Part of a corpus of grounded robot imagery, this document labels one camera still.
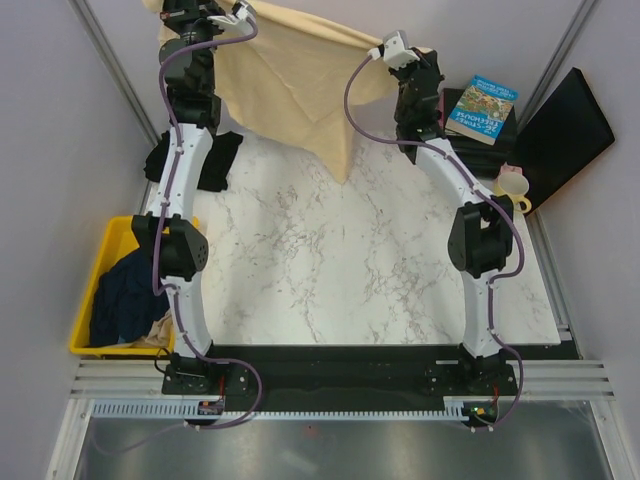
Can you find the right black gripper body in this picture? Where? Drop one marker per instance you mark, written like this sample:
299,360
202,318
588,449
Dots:
403,75

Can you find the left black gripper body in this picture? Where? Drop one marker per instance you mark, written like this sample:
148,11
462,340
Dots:
191,22

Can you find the cream yellow t-shirt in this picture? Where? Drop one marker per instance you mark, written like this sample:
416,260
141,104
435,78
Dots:
291,81

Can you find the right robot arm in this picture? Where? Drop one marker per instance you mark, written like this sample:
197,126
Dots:
481,238

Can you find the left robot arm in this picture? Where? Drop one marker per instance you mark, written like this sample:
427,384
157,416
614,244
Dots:
178,250

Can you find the colourful treehouse book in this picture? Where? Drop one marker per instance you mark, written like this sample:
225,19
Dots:
482,110

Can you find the black box with knobs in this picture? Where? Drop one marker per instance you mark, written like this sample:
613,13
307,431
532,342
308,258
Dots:
483,160

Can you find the small pink box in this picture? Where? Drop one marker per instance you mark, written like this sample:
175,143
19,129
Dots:
507,168

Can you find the yellow ceramic mug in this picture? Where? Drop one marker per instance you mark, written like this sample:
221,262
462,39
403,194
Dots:
516,187

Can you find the folded black t-shirt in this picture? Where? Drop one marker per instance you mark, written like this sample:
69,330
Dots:
216,167

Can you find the black flat panel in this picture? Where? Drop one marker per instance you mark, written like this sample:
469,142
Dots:
567,132

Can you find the yellow plastic bin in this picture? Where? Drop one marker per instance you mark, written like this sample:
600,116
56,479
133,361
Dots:
117,242

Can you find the navy blue t-shirt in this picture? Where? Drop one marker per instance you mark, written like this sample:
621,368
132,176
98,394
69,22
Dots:
124,304

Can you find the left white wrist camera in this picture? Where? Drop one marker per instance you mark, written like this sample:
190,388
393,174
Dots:
241,20

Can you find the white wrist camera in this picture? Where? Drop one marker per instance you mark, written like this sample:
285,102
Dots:
241,20
395,49

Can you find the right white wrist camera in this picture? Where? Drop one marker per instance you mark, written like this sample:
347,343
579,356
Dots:
395,49

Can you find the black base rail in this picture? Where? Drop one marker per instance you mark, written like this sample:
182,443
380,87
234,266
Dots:
339,379

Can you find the white slotted cable duct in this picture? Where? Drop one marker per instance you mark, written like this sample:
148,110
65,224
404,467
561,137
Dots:
189,409

